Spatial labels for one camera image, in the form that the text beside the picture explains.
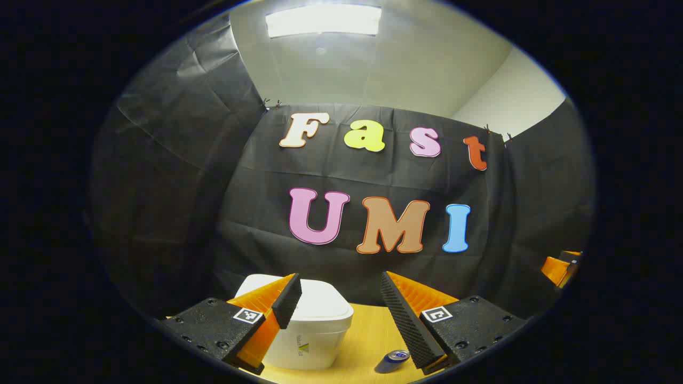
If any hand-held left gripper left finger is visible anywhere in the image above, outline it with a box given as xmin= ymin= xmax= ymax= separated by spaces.
xmin=160 ymin=273 xmax=303 ymax=375

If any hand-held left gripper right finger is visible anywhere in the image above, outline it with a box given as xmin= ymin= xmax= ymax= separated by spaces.
xmin=380 ymin=271 xmax=529 ymax=375

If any blue pop can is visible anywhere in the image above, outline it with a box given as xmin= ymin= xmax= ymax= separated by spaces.
xmin=374 ymin=349 xmax=411 ymax=374

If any white desktop garbage bin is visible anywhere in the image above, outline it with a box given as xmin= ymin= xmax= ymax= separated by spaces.
xmin=234 ymin=274 xmax=354 ymax=371

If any wooden desktop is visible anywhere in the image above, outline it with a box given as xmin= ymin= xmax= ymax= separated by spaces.
xmin=165 ymin=303 xmax=459 ymax=384

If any black backdrop cloth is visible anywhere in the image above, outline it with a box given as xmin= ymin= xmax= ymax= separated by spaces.
xmin=91 ymin=11 xmax=595 ymax=321

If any ceiling light panel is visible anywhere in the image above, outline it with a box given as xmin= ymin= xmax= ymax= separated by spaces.
xmin=265 ymin=4 xmax=383 ymax=39

